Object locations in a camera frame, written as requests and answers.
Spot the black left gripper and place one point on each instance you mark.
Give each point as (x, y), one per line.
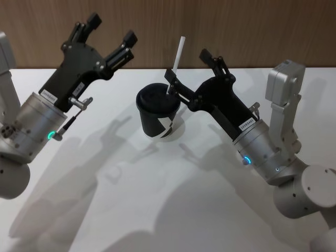
(73, 68)

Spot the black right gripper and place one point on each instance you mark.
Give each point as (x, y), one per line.
(223, 99)

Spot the white drinking straw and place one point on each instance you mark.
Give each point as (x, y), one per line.
(179, 52)

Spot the black plastic cup lid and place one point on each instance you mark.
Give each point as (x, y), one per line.
(155, 98)

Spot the black paper cup white mark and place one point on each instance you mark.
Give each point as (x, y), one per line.
(152, 123)

